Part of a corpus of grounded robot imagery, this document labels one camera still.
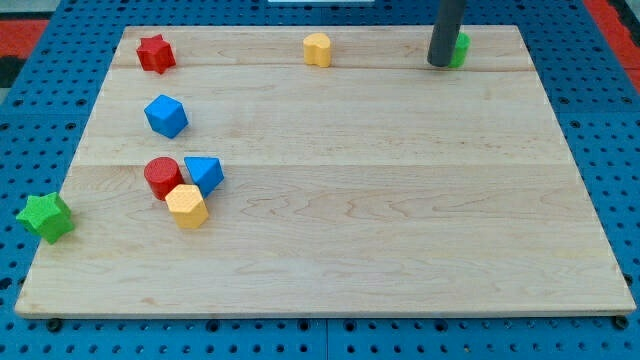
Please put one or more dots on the blue cube block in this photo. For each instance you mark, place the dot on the blue cube block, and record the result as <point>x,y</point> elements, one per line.
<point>166,116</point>

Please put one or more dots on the yellow hexagonal prism block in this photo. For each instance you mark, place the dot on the yellow hexagonal prism block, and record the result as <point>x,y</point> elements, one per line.
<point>187,206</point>

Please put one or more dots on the blue triangular prism block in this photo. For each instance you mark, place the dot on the blue triangular prism block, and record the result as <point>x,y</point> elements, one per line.
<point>205,172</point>

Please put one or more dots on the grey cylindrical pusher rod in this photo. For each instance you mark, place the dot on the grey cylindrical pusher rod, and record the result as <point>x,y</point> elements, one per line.
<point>445,32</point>

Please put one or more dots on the yellow heart block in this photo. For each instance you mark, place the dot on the yellow heart block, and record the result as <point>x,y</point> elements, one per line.
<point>317,50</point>

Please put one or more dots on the red cylinder block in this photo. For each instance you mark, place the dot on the red cylinder block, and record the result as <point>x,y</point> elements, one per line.
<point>162,174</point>

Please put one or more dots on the green star block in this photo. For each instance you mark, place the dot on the green star block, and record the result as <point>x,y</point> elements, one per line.
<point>47,216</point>

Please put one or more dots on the red star block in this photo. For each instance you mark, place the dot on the red star block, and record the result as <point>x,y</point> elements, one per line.
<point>155,54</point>

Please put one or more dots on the green cylinder block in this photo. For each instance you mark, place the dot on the green cylinder block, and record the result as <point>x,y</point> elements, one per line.
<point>461,47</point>

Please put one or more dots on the wooden board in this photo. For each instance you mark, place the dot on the wooden board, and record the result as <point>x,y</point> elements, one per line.
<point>378,187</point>

